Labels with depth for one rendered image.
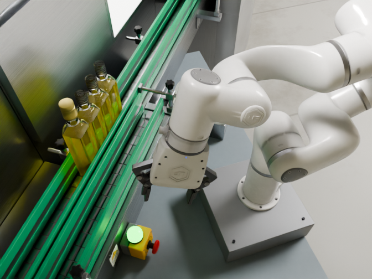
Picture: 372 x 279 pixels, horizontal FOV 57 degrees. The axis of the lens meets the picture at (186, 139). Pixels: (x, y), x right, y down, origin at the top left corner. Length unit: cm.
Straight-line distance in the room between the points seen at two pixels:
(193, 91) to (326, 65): 22
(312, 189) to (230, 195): 114
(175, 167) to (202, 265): 47
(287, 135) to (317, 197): 135
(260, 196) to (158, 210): 33
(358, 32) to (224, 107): 26
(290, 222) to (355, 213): 114
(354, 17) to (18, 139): 82
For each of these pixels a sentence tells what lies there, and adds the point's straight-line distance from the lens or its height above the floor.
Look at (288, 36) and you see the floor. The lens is 314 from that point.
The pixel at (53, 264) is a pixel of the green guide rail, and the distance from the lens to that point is 91.
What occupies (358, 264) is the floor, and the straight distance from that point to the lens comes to 202.
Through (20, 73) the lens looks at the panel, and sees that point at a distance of 91.
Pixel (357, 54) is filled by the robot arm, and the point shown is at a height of 139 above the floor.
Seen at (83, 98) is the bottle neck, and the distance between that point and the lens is 89.
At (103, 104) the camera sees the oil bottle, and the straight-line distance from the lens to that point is 96.
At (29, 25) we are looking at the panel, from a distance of 91.
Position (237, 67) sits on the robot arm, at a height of 135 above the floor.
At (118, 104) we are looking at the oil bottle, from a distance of 106.
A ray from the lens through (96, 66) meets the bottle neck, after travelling 96.
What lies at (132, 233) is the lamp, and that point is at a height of 85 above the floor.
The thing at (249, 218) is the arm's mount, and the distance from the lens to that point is 102.
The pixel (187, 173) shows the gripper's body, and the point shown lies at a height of 120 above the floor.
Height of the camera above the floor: 174
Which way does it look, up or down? 52 degrees down
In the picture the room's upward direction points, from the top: straight up
